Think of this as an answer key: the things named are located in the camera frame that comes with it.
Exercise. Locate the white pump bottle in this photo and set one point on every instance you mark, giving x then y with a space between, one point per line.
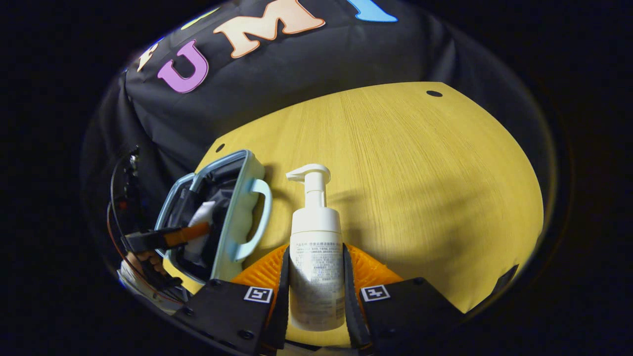
316 257

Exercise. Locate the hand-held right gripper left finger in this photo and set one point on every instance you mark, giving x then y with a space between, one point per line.
283 296

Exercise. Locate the white squeeze tube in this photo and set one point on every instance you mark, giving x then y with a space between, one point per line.
200 227

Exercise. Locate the black backdrop cloth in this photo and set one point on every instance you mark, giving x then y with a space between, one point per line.
277 74

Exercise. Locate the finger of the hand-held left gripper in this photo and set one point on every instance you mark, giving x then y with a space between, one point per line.
163 237

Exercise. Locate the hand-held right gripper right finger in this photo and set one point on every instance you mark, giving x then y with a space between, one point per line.
353 301

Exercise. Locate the pale blue suitcase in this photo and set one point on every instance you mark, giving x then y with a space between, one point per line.
237 217

